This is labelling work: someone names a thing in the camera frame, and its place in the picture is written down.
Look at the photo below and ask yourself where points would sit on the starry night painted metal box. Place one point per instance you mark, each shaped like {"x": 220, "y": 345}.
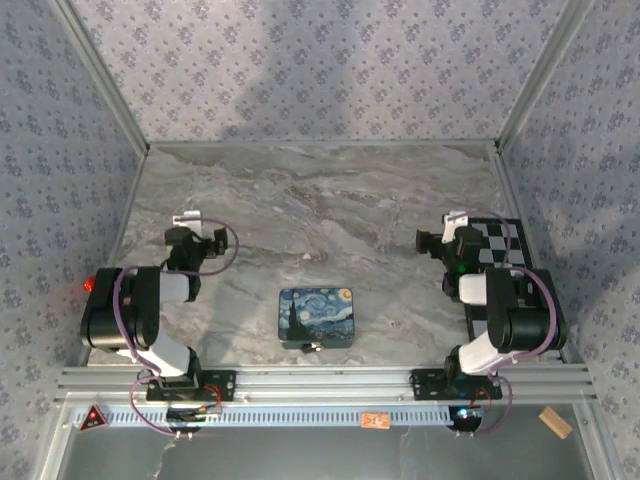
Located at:
{"x": 316, "y": 315}

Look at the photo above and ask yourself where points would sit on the orange paper label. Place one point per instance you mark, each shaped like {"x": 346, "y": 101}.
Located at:
{"x": 375, "y": 420}

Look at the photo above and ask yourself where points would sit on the red triangle warning sticker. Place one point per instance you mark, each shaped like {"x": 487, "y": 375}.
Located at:
{"x": 93, "y": 419}

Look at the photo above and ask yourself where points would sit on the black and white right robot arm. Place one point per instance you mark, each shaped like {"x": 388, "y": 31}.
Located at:
{"x": 525, "y": 310}

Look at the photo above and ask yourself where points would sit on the aluminium corner post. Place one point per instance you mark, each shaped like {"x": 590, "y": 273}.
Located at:
{"x": 107, "y": 80}
{"x": 537, "y": 77}

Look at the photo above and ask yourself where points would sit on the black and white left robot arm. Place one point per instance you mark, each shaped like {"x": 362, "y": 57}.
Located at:
{"x": 115, "y": 310}

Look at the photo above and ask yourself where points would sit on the small black circuit board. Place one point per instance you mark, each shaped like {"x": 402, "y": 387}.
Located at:
{"x": 192, "y": 414}
{"x": 467, "y": 415}

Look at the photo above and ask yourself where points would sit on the small wooden block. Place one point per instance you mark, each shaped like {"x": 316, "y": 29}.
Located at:
{"x": 555, "y": 422}

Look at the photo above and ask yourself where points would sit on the black checkerboard panel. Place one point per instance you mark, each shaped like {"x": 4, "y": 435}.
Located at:
{"x": 495, "y": 240}

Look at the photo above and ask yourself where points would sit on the grey metal panel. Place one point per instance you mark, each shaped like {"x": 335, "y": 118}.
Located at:
{"x": 325, "y": 455}

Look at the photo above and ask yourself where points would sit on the black and silver robot part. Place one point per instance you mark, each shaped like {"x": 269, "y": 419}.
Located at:
{"x": 454, "y": 225}

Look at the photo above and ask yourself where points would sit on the thin aluminium frame rail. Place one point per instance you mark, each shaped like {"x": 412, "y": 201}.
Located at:
{"x": 517, "y": 200}
{"x": 320, "y": 144}
{"x": 127, "y": 200}

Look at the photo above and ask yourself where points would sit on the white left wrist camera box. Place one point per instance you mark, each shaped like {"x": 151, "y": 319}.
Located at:
{"x": 187, "y": 221}

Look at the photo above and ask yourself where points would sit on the red indicator light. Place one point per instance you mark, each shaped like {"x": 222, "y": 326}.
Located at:
{"x": 90, "y": 284}

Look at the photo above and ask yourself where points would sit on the wide aluminium extrusion rail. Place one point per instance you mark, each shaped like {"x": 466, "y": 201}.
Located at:
{"x": 320, "y": 382}

